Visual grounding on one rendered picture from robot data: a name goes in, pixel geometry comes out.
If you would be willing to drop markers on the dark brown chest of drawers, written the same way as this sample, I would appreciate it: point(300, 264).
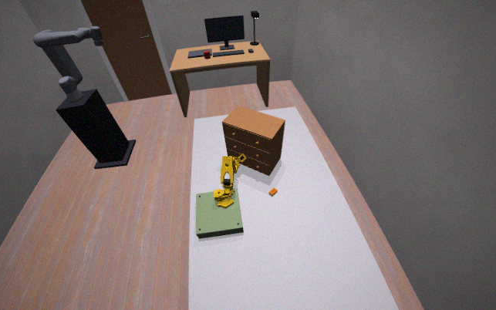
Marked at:
point(262, 124)

